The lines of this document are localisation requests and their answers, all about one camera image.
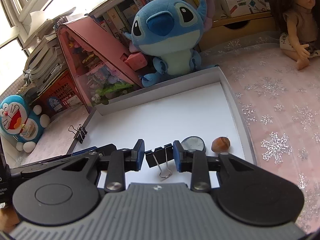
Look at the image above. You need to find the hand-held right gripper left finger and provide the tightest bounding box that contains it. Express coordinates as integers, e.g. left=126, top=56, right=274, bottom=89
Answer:
left=61, top=139, right=146, bottom=193

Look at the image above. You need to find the brown hazelnut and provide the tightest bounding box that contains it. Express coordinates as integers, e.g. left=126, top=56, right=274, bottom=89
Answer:
left=211, top=136, right=231, bottom=153

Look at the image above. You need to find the stack of papers and books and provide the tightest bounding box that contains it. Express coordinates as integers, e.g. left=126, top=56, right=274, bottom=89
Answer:
left=21, top=12, right=75, bottom=98

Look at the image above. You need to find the white cardboard box tray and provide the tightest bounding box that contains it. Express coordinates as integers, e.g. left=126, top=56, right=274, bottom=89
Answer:
left=19, top=65, right=258, bottom=188

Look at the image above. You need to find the red plastic crate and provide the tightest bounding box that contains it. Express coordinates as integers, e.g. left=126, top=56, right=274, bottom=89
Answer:
left=30, top=69, right=83, bottom=115

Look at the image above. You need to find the black round lid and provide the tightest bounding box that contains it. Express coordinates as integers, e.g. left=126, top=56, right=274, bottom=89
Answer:
left=180, top=136, right=207, bottom=153

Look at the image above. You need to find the window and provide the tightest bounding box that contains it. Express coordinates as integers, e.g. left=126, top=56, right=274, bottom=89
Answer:
left=0, top=0, right=118, bottom=55

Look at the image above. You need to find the large black binder clip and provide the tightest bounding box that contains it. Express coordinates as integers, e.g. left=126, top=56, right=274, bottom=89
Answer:
left=145, top=144, right=174, bottom=180

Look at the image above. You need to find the pink snowflake tablecloth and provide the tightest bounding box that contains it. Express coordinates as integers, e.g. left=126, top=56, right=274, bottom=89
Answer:
left=15, top=29, right=320, bottom=233

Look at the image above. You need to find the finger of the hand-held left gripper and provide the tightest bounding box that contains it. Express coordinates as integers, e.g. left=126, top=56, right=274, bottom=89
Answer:
left=67, top=146, right=99, bottom=156
left=10, top=144, right=118, bottom=180

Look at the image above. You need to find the wooden drawer shelf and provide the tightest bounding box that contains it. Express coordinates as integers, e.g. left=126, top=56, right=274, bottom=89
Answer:
left=197, top=12, right=275, bottom=53

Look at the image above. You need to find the blue alien plush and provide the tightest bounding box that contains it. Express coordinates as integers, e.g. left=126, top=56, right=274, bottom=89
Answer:
left=124, top=0, right=215, bottom=88

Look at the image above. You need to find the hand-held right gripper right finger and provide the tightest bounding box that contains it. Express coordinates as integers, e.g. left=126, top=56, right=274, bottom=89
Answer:
left=173, top=140, right=260, bottom=193

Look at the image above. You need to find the small black binder clip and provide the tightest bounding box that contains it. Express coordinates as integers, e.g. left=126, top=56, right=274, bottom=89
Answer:
left=68, top=124, right=87, bottom=144

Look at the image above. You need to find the blue cat plush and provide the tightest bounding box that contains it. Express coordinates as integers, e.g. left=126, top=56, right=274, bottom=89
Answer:
left=0, top=95, right=49, bottom=153

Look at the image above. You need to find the long-haired doll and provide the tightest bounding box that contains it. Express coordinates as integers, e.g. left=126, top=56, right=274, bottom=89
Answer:
left=271, top=0, right=320, bottom=71

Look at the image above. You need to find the pink triangular house model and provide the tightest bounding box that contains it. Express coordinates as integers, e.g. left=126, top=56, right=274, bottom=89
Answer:
left=56, top=15, right=148, bottom=107

